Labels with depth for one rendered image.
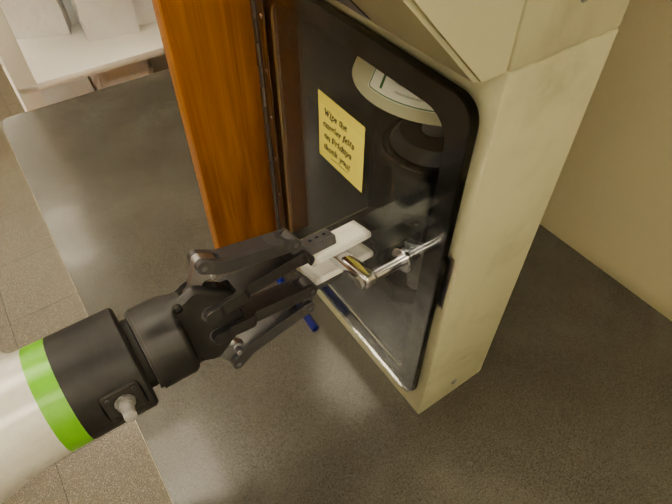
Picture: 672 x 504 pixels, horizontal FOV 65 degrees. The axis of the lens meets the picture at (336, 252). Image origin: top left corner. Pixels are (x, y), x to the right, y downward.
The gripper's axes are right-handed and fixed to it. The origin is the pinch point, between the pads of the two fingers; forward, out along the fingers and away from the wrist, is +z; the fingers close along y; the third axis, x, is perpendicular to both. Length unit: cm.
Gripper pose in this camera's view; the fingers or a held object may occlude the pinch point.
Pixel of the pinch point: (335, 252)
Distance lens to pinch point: 52.2
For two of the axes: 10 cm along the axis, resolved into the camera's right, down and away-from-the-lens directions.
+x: -5.5, -4.3, 7.1
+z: 8.2, -4.2, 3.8
